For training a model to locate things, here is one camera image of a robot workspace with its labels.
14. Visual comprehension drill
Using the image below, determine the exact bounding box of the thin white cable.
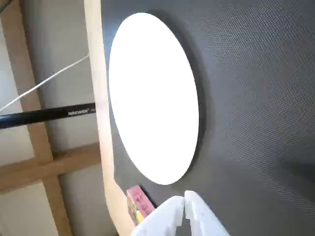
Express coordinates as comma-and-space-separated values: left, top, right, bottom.
0, 54, 90, 113

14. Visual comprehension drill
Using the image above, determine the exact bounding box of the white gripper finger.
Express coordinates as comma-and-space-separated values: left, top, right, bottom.
131, 195, 185, 236
181, 190, 231, 236

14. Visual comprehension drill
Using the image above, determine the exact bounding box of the black Neewer stand pole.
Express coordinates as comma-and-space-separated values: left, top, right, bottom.
0, 102, 97, 130

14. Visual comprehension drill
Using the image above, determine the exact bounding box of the navy citrus candy box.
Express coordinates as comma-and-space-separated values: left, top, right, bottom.
126, 185, 156, 226

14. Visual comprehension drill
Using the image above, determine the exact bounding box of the dark grey textured mat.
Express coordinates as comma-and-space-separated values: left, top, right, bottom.
99, 0, 315, 236

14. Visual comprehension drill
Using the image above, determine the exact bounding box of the white round paper dish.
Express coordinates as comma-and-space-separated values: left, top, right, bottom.
108, 12, 200, 185

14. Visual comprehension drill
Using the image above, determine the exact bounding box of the light wooden frame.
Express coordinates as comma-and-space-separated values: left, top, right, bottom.
0, 0, 103, 236

